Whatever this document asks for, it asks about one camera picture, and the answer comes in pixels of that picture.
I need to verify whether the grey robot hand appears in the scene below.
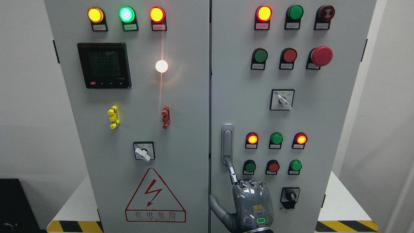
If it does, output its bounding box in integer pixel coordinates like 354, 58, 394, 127
209, 157, 274, 233

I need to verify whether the silver door handle latch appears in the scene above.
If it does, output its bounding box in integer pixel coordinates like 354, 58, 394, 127
221, 123, 234, 166

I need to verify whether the grey cabinet right door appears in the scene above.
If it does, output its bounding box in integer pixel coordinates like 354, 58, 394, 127
211, 0, 376, 233

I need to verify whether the grey cabinet door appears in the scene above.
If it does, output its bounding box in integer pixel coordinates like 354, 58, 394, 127
45, 0, 210, 233
211, 0, 376, 233

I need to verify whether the grey cabinet left door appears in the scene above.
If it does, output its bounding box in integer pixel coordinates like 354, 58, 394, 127
45, 0, 210, 233

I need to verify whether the red lit indicator top right door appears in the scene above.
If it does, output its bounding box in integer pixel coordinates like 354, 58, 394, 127
254, 5, 272, 30

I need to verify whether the red-orange indicator light left door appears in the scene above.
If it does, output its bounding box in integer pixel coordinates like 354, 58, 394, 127
149, 6, 167, 31

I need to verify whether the green push button bottom left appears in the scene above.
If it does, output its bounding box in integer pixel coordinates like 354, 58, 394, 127
242, 160, 257, 175

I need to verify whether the red push button bottom middle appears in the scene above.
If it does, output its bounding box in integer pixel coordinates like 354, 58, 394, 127
265, 160, 280, 175

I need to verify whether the green push button bottom right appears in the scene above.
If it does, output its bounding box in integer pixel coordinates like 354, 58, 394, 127
288, 160, 302, 175

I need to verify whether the green indicator lower middle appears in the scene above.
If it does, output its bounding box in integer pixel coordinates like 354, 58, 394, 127
268, 132, 283, 150

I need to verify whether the red lit indicator lower right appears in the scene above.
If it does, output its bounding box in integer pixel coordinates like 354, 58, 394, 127
291, 132, 308, 150

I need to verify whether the white platform with hazard stripes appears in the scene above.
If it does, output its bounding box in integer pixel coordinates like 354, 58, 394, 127
46, 173, 378, 233

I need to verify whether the red electric warning triangle sticker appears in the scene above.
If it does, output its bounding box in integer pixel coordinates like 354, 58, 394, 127
125, 168, 186, 223

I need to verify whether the red terminal connector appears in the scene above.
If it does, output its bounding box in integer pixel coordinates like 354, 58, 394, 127
161, 105, 171, 129

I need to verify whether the green push button second row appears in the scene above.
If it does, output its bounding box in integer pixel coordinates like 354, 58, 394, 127
250, 48, 268, 71

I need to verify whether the red push button second row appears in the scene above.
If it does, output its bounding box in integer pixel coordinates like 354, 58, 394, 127
278, 48, 298, 70

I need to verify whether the red emergency stop mushroom button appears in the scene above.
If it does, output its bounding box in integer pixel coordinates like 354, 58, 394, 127
306, 46, 333, 70

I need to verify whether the yellow terminal connector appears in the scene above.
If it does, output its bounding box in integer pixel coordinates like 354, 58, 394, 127
107, 105, 120, 129

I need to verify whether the white lit indicator light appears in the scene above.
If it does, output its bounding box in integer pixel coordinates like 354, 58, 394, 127
155, 60, 169, 73

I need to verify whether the green push button top row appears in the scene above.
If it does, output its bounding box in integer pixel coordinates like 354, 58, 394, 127
284, 5, 304, 30

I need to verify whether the black digital power meter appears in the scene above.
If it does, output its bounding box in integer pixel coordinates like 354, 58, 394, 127
77, 42, 131, 89

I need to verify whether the dark red buzzer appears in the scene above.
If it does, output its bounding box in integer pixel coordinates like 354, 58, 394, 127
314, 5, 335, 30

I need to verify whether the green lit indicator light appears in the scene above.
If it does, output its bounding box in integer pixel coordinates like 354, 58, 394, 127
118, 6, 139, 31

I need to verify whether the black box lower left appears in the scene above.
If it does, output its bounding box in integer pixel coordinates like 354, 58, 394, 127
0, 179, 39, 233

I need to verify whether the yellow indicator light top left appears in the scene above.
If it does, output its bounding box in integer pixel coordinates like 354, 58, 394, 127
87, 6, 108, 31

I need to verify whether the black knob selector switch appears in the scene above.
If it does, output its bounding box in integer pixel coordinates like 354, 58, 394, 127
280, 187, 300, 209

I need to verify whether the upper right rotary selector switch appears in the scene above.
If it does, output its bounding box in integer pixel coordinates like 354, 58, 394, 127
269, 89, 295, 111

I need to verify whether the left door rotary selector switch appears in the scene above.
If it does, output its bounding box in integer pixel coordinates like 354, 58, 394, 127
133, 141, 156, 162

